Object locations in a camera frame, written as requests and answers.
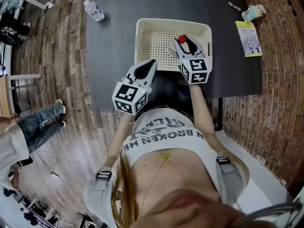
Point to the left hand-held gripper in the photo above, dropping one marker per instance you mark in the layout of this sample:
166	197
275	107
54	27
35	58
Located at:
129	96

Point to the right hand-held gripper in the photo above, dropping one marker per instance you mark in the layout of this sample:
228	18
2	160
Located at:
197	69

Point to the cream perforated plastic basket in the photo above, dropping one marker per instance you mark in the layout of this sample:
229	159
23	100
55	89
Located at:
152	32

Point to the clear water bottle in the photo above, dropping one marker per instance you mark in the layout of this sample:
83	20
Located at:
95	11

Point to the person's left forearm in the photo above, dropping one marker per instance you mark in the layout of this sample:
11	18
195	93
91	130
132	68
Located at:
117	139

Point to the person's right forearm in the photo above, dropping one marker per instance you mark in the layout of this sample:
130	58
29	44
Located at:
200	113

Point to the dark grey table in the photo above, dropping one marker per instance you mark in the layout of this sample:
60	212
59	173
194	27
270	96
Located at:
114	56

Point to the black waist pack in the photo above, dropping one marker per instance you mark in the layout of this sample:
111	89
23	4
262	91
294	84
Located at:
184	91

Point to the yellow-green booklet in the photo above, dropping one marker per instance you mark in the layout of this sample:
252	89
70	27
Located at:
249	38

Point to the person's white printed shirt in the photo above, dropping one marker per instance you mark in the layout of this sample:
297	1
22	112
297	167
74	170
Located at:
166	134

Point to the cartoon figurine toy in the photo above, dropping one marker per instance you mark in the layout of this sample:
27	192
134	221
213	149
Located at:
254	12

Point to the white power strip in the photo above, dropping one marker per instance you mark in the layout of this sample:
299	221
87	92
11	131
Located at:
49	5

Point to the white floor power adapter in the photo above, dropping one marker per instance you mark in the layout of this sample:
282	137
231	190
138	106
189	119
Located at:
55	174

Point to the wooden desk with white legs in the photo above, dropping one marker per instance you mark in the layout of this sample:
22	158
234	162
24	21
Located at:
4	96

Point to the white metal-frame table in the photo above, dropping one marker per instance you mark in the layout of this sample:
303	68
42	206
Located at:
33	1

